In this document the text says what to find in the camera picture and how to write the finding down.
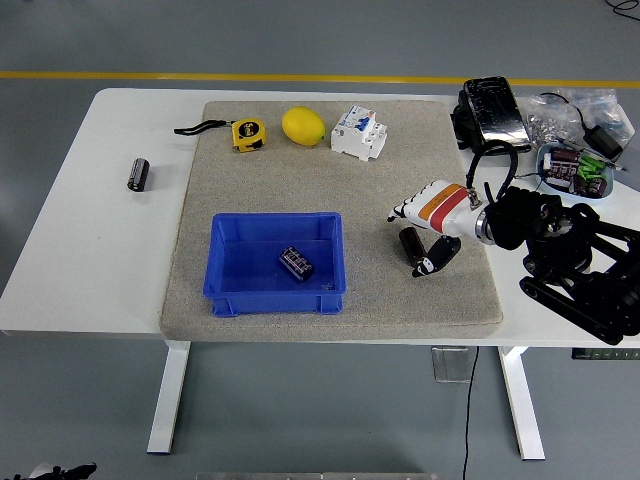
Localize dark brown cylindrical battery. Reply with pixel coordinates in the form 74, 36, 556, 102
126, 157, 151, 193
398, 226, 429, 269
278, 245, 316, 282

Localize white circuit breaker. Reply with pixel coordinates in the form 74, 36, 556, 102
329, 103, 390, 163

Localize thin grey pen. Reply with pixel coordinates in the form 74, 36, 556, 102
553, 140, 629, 173

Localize black rugged handheld device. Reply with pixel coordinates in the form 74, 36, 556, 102
451, 76, 534, 158

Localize white table leg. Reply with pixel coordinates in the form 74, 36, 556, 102
497, 345, 546, 461
146, 341, 192, 455

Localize silver bracket under table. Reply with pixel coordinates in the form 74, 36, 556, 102
431, 346, 471, 384

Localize light blue parts tray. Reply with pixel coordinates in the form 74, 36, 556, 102
535, 142, 615, 204

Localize yellow lemon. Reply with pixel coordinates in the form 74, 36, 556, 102
281, 105, 327, 148

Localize black power adapter with cord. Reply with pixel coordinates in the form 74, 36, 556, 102
539, 91, 625, 160

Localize black table control panel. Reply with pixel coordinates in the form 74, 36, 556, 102
571, 347, 640, 361

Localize green connector pieces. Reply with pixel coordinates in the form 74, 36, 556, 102
577, 155, 607, 178

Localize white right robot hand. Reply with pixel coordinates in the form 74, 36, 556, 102
386, 178, 484, 279

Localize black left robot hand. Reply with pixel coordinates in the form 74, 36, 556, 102
12, 462, 99, 480

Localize thin black white wire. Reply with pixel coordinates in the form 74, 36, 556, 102
514, 171, 545, 192

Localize black floor cable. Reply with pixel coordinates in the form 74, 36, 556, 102
605, 0, 640, 21

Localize grey-brown felt mat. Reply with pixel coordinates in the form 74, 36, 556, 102
158, 100, 505, 344

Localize yellow tape measure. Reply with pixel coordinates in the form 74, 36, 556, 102
173, 118, 267, 154

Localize blue plastic box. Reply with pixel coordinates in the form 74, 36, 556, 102
202, 211, 349, 318

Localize thin black hanging cable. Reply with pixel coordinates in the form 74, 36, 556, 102
462, 345, 480, 480

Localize clear bag of screws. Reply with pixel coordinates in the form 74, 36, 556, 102
519, 88, 636, 147

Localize printed dark capacitor in tray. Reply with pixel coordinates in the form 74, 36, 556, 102
546, 164, 576, 191

